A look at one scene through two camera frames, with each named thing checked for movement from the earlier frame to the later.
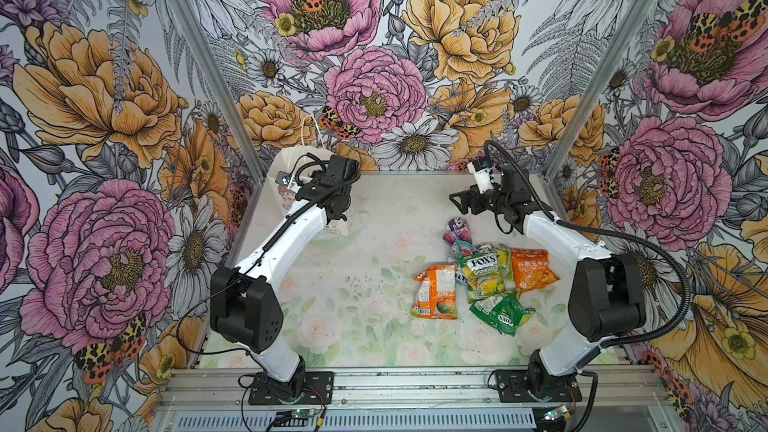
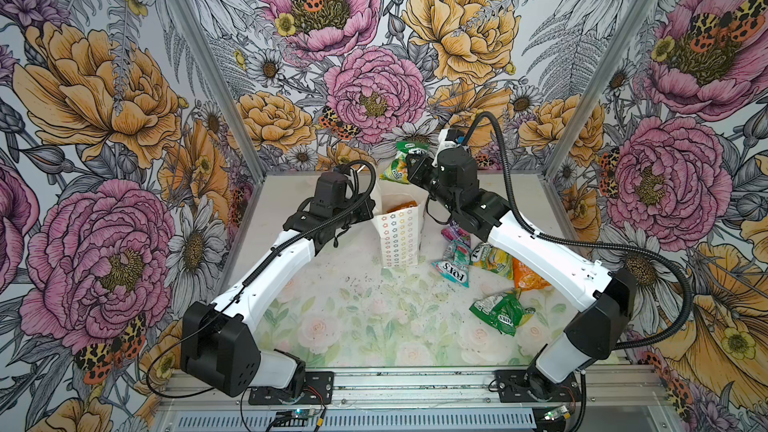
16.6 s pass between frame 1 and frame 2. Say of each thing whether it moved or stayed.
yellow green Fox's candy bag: moved
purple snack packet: stayed
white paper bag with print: moved
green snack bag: stayed
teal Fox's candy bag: stayed
